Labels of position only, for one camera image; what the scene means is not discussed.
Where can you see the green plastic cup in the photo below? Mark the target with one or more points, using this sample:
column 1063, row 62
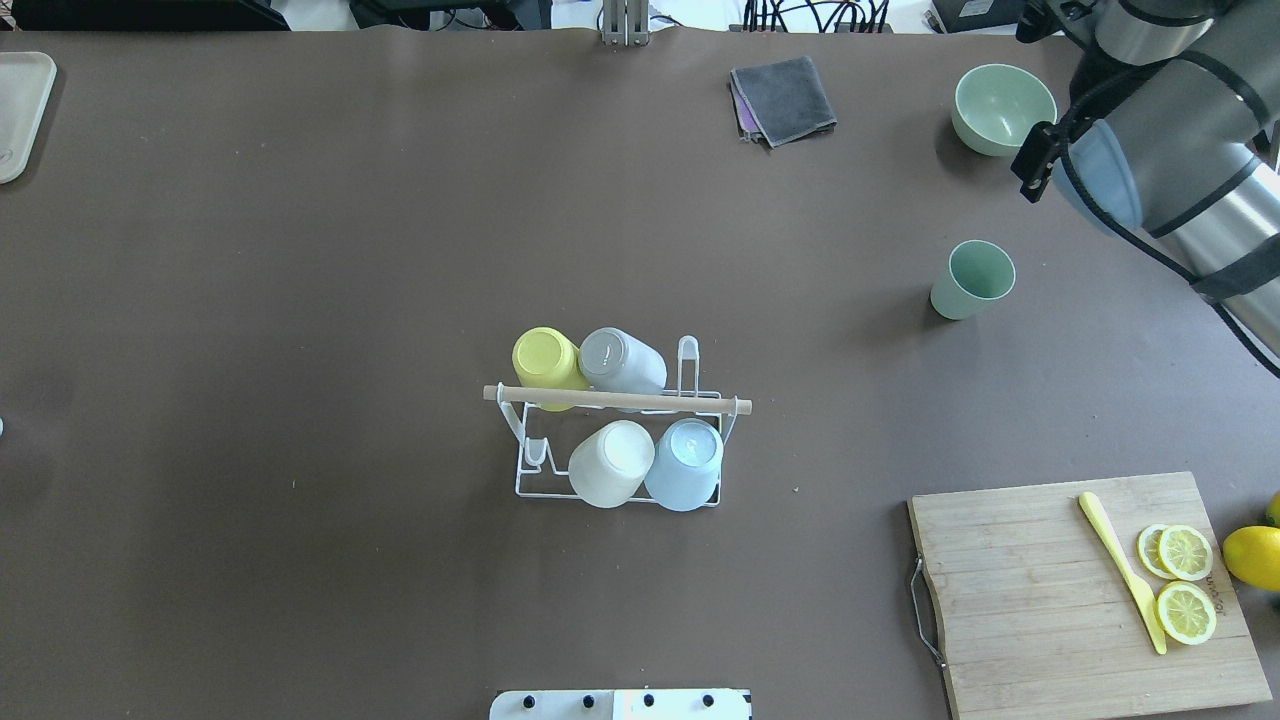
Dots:
column 978, row 273

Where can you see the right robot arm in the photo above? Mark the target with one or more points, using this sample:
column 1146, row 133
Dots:
column 1161, row 143

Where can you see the grey plastic cup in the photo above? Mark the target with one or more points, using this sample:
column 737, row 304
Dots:
column 614, row 361

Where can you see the yellow plastic cup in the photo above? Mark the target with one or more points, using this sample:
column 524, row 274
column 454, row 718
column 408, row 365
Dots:
column 544, row 358

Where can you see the white plastic cup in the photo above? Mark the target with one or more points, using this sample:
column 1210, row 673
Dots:
column 607, row 468

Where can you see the light blue plastic cup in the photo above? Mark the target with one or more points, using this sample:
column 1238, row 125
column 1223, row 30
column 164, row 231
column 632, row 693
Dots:
column 687, row 466

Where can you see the grey folded cloth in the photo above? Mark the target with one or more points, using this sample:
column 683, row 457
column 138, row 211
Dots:
column 781, row 102

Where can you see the green ceramic bowl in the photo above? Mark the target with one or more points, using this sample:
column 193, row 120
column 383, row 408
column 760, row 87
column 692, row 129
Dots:
column 996, row 105

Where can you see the yellow plastic knife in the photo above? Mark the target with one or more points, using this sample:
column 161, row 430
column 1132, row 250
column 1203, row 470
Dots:
column 1139, row 589

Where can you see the wooden cutting board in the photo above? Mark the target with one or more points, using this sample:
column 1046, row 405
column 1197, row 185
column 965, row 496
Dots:
column 1034, row 621

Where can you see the lemon slice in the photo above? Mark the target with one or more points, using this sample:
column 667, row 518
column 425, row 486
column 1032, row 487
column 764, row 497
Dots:
column 1186, row 613
column 1175, row 552

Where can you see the yellow lemon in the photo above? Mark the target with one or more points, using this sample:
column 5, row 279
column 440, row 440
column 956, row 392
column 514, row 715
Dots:
column 1251, row 554
column 1272, row 512

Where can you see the cream plastic tray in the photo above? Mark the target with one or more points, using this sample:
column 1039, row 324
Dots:
column 26, row 84

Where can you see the white wire cup holder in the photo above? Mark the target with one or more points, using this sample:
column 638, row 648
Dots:
column 611, row 421

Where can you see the aluminium frame post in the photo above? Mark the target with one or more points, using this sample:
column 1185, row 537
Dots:
column 625, row 23

